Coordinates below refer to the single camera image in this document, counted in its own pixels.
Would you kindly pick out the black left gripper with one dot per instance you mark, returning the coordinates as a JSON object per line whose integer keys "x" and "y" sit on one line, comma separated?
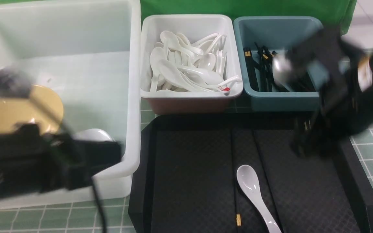
{"x": 61, "y": 161}

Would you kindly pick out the black plastic serving tray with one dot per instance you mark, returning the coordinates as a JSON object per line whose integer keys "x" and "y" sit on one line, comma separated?
{"x": 184, "y": 182}

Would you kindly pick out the blue-grey chopstick bin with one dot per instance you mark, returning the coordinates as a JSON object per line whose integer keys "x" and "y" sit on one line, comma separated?
{"x": 279, "y": 33}

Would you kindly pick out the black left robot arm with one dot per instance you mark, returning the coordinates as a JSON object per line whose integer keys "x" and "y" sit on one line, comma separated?
{"x": 15, "y": 84}

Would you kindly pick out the green checkered table mat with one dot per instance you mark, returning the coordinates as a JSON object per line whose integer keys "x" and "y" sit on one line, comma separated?
{"x": 84, "y": 82}

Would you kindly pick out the pile of white soup spoons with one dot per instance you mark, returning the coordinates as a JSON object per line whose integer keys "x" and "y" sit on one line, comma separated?
{"x": 178, "y": 65}

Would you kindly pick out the yellow noodle bowl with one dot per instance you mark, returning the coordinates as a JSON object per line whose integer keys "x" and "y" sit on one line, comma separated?
{"x": 17, "y": 111}

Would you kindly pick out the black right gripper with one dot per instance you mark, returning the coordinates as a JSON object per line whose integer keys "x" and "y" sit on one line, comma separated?
{"x": 350, "y": 75}

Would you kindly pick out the green cloth backdrop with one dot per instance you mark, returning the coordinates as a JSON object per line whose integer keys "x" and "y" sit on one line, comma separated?
{"x": 329, "y": 12}

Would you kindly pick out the white ceramic soup spoon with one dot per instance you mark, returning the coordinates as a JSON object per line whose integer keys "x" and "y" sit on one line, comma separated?
{"x": 248, "y": 181}

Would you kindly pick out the white rectangular spoon bin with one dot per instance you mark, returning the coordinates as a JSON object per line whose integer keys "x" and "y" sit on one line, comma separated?
{"x": 194, "y": 27}

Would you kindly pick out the bundle of black chopsticks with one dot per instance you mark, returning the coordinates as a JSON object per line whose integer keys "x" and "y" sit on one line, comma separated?
{"x": 261, "y": 74}

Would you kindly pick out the white square dish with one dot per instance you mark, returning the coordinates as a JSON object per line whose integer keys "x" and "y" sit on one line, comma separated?
{"x": 93, "y": 134}

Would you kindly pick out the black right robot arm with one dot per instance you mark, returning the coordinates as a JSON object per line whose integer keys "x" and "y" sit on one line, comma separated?
{"x": 345, "y": 99}

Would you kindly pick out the large translucent white plastic tub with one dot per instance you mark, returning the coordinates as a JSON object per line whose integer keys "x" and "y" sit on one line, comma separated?
{"x": 88, "y": 52}

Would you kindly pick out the black chopstick with gold band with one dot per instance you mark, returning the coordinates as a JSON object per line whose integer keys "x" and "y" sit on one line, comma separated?
{"x": 236, "y": 203}

